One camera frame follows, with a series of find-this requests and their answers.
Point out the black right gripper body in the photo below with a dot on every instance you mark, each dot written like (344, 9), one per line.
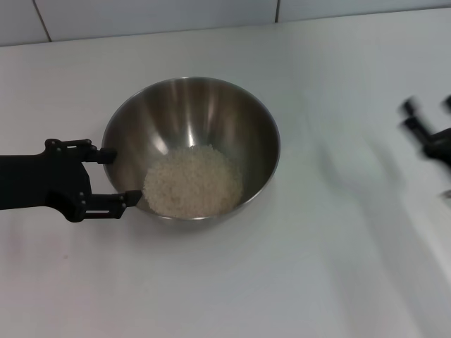
(440, 148)

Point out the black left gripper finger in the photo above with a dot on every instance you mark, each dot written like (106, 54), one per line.
(105, 156)
(112, 201)

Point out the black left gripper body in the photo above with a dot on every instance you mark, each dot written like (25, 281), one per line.
(42, 179)

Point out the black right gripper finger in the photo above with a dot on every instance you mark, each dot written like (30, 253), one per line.
(414, 123)
(447, 104)

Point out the white rice grains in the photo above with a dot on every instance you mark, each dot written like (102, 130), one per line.
(194, 183)

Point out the stainless steel mixing bowl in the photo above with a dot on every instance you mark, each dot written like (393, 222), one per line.
(211, 112)

